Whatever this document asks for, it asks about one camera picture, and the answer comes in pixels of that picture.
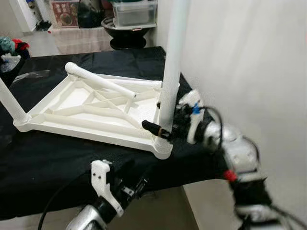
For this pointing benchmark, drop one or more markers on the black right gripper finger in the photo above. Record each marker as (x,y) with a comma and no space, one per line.
(156,130)

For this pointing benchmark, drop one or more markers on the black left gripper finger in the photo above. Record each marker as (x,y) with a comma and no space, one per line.
(128,169)
(142,182)

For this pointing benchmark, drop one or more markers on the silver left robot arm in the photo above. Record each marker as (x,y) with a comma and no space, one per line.
(84,221)

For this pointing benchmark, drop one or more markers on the white plastic table top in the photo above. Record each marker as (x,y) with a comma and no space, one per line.
(81,103)

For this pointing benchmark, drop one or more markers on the black round basin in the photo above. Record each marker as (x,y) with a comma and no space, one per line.
(127,36)

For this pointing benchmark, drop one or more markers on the clear plastic storage box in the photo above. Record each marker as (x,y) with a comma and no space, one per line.
(134,13)

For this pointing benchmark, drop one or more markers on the black plastic bag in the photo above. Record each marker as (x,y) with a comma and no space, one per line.
(90,13)

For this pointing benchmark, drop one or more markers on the cardboard box red print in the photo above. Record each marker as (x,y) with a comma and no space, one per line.
(64,13)

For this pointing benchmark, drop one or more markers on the black backpack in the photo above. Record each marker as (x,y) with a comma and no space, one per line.
(10,74)

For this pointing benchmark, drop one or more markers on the red plush toy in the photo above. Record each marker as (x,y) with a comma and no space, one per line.
(21,45)

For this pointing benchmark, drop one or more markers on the teal plush toy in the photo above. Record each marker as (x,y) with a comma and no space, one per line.
(6,45)

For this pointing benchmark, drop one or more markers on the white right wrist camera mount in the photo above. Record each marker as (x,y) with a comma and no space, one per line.
(189,98)

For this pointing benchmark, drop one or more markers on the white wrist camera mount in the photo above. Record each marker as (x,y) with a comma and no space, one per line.
(100,177)
(189,98)

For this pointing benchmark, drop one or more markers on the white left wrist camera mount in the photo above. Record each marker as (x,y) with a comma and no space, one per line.
(100,177)

